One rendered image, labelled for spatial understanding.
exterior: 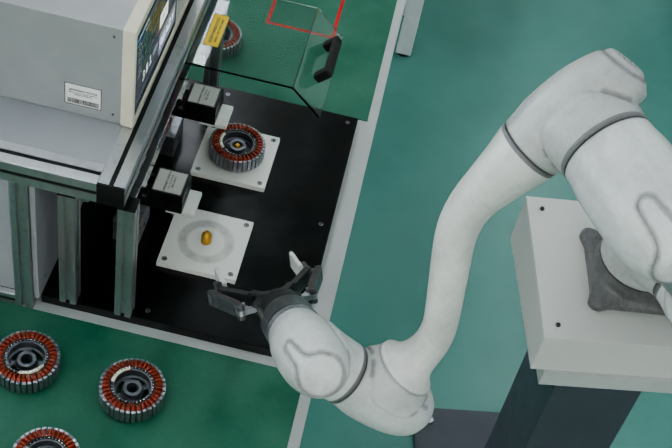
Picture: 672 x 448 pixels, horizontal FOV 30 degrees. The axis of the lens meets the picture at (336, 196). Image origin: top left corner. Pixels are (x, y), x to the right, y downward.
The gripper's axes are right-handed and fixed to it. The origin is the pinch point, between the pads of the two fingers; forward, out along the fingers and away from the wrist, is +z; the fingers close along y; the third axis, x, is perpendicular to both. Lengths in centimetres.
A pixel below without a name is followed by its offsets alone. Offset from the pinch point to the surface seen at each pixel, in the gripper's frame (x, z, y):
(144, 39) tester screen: 44.5, -1.9, -13.0
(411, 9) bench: -1, 163, 90
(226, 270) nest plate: -4.2, 11.4, -3.4
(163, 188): 13.5, 13.0, -12.2
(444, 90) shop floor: -27, 157, 97
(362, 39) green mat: 18, 70, 45
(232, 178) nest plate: 5.7, 31.4, 3.8
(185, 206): 9.0, 13.8, -8.7
